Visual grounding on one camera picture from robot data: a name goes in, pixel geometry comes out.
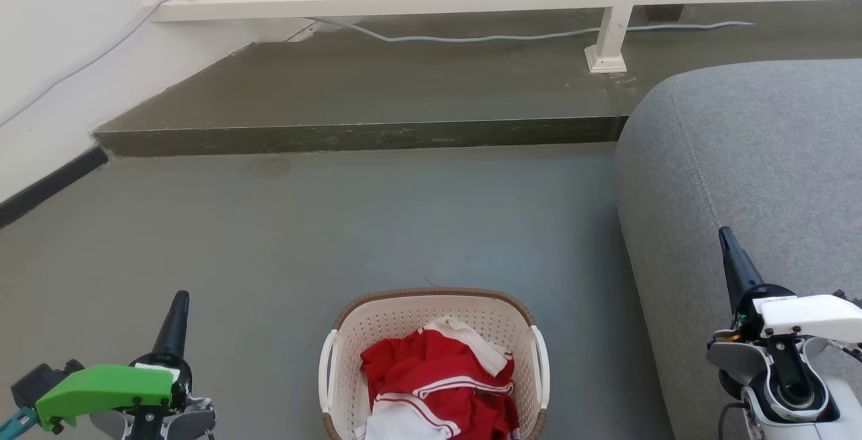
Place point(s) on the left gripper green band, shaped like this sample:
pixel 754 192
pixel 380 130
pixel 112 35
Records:
pixel 108 389

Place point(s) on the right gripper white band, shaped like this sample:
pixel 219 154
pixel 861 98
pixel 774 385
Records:
pixel 808 315

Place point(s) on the cream perforated laundry basket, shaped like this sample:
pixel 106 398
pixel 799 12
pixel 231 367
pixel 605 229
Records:
pixel 397 322

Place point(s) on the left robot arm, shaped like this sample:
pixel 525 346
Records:
pixel 175 423

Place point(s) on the grey fabric sofa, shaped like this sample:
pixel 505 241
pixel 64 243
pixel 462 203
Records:
pixel 741 170

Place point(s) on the black baseboard strip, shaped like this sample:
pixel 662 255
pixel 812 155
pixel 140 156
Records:
pixel 47 187

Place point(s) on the red and white garment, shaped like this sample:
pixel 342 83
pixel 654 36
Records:
pixel 431 379

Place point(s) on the raised grey concrete step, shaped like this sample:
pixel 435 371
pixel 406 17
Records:
pixel 370 83

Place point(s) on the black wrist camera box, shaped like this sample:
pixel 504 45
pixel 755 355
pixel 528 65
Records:
pixel 40 379

